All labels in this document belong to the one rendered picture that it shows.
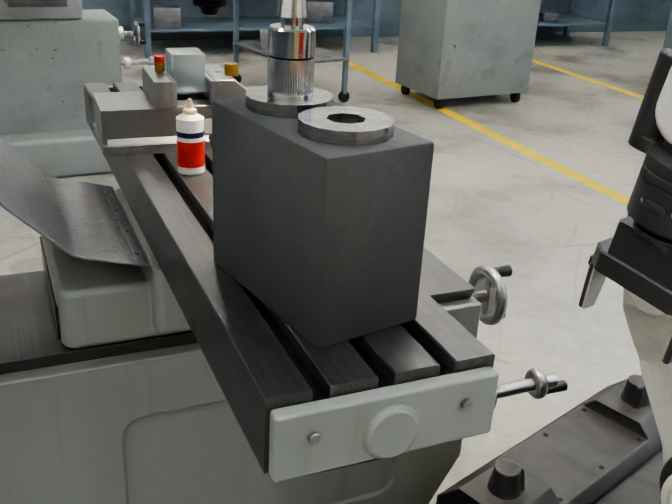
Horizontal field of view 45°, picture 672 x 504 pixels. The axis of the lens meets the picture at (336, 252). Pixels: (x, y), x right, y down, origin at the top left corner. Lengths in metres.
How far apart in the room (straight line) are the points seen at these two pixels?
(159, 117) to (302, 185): 0.61
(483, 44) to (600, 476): 4.71
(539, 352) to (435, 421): 2.01
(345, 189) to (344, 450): 0.23
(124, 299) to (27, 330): 0.17
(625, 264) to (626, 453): 0.53
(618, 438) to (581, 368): 1.35
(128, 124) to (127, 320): 0.32
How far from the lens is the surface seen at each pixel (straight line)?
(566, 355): 2.77
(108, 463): 1.26
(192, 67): 1.33
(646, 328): 1.08
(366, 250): 0.74
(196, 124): 1.18
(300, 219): 0.73
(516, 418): 2.42
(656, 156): 0.82
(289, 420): 0.69
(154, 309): 1.13
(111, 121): 1.29
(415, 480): 1.51
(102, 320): 1.14
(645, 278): 0.87
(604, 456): 1.33
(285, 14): 0.80
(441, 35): 5.59
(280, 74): 0.81
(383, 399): 0.72
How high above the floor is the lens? 1.36
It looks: 24 degrees down
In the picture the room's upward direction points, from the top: 3 degrees clockwise
